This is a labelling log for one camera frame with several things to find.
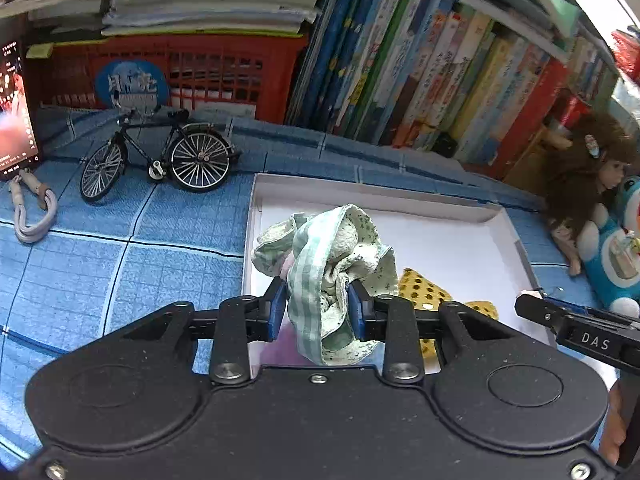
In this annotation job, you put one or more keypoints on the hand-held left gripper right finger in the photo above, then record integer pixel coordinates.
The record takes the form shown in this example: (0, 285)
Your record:
(355, 312)

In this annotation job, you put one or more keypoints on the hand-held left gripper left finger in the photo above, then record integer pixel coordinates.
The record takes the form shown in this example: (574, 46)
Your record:
(276, 310)

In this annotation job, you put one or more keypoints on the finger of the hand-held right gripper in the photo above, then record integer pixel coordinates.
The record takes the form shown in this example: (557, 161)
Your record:
(537, 312)

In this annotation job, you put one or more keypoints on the green floral cloth hat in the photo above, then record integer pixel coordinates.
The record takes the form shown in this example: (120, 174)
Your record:
(320, 270)

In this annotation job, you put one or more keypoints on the gold sequin plush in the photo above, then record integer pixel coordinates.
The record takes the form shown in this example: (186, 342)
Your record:
(420, 287)

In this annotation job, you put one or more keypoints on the white shallow cardboard box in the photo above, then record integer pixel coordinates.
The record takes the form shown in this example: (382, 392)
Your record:
(450, 250)

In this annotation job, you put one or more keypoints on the person's right hand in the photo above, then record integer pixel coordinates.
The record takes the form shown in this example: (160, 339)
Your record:
(612, 425)

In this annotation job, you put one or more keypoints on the blue cat plush toy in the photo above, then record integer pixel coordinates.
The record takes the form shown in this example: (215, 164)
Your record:
(610, 260)

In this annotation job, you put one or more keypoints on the blue checked tablecloth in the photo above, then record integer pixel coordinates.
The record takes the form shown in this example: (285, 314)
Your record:
(150, 270)

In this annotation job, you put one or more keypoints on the brown monkey plush toy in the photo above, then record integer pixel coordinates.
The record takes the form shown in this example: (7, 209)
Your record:
(575, 175)

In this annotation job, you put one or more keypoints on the black toy bicycle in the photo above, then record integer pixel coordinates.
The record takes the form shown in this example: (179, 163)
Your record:
(197, 160)

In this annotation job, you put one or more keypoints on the red can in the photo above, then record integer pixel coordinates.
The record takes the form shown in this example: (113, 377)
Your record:
(575, 112)

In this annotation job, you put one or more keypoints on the large red plastic basket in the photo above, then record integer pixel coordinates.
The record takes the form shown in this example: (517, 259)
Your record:
(210, 70)

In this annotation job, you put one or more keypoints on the row of upright books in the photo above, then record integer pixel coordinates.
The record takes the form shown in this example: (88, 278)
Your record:
(425, 60)

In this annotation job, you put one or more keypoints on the small red plastic basket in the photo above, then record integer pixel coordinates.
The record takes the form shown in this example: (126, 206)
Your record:
(627, 52)

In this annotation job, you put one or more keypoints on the smartphone with lit screen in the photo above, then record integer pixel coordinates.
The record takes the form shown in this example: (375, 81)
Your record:
(17, 110)

